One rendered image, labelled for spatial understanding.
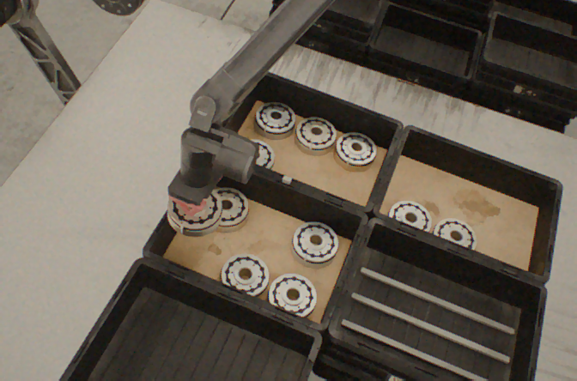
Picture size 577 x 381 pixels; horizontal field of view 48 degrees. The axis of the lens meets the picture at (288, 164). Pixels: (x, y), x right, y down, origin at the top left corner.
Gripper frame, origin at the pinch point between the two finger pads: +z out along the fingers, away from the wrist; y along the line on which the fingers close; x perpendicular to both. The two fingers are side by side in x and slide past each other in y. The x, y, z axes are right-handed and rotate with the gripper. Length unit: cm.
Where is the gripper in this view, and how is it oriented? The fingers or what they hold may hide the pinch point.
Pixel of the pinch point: (195, 202)
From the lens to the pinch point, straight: 123.0
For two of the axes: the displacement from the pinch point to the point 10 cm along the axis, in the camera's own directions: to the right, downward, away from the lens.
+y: 3.8, -7.2, 5.9
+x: -9.2, -3.8, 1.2
